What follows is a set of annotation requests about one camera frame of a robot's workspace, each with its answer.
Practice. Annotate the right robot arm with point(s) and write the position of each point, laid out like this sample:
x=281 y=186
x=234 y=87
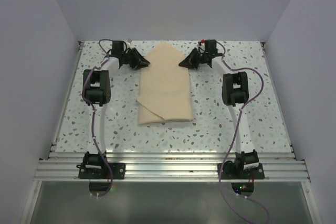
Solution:
x=235 y=95

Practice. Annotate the aluminium rail frame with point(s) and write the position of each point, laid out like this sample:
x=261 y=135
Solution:
x=171 y=169

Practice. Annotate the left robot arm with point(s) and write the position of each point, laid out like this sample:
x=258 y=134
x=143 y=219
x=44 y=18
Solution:
x=96 y=92

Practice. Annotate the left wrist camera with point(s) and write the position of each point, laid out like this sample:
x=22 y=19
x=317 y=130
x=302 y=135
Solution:
x=129 y=42

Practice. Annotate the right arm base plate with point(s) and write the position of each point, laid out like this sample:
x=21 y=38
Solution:
x=230 y=171

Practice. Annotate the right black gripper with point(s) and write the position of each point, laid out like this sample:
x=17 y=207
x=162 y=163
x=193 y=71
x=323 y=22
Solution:
x=189 y=62

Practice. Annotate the beige cloth mat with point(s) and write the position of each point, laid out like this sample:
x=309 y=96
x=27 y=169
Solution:
x=165 y=88

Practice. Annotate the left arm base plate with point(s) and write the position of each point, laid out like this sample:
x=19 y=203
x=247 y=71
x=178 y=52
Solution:
x=96 y=172

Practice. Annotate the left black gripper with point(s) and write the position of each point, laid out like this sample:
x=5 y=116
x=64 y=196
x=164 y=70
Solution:
x=139 y=62

